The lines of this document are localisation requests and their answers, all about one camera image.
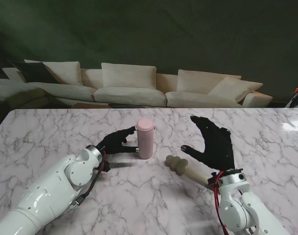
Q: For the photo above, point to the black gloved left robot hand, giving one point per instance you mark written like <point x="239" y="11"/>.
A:
<point x="114" y="144"/>

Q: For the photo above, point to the dark brown sofa cushion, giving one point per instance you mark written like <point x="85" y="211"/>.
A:
<point x="36" y="72"/>

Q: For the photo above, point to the cream fabric sofa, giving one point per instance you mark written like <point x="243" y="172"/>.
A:
<point x="129" y="95"/>

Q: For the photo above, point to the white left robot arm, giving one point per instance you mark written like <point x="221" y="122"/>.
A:
<point x="48" y="193"/>

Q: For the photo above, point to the cream sofa cushion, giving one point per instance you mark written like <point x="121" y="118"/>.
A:
<point x="65" y="72"/>
<point x="195" y="80"/>
<point x="128" y="76"/>
<point x="236" y="88"/>

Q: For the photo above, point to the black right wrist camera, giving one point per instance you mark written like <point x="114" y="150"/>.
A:
<point x="212" y="180"/>

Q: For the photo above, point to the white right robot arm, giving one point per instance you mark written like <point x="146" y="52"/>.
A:
<point x="241" y="208"/>

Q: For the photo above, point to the black stand with orange clamp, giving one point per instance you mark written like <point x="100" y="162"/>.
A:
<point x="296" y="98"/>

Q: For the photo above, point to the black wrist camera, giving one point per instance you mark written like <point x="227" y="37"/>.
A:
<point x="212" y="180"/>
<point x="106" y="166"/>

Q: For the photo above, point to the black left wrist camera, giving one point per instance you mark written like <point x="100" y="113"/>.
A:
<point x="106" y="166"/>

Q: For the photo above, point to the pink thermos bottle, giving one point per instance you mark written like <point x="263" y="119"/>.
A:
<point x="145" y="144"/>

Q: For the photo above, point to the pink thermos lid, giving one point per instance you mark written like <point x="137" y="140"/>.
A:
<point x="145" y="124"/>

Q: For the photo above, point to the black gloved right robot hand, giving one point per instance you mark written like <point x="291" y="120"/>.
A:
<point x="216" y="149"/>

